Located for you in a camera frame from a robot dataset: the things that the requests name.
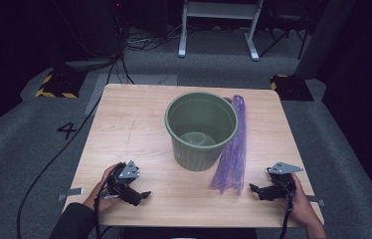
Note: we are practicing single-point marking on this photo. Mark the purple plastic bag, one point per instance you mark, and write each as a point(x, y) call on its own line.
point(232, 162)

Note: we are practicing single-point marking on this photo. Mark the yellow-black striped base plate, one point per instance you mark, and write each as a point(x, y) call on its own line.
point(291, 88)
point(61, 84)

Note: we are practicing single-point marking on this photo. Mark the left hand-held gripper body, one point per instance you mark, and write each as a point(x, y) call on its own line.
point(128, 172)

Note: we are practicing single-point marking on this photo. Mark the grey upright column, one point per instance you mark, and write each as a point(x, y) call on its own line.
point(323, 36)

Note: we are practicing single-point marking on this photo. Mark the person's right hand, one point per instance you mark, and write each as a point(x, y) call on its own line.
point(303, 207)

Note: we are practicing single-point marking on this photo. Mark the black folding stand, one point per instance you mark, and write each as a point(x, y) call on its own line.
point(286, 23)

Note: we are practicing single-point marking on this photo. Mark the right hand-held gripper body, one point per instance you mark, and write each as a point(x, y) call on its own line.
point(283, 182)

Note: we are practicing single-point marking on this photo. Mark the person's left hand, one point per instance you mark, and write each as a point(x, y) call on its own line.
point(99, 195)

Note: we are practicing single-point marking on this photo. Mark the dark equipment tower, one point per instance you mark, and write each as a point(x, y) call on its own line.
point(91, 30)

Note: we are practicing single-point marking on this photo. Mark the white metal desk frame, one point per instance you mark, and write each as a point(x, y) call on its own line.
point(219, 10)

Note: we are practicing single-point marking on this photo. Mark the grey metal table bracket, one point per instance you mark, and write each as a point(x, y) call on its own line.
point(71, 192)
point(318, 201)

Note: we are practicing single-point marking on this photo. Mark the dark round table grommet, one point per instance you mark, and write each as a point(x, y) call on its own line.
point(227, 99)

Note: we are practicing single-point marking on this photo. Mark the green plastic trash bin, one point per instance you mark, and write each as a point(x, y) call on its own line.
point(194, 156)

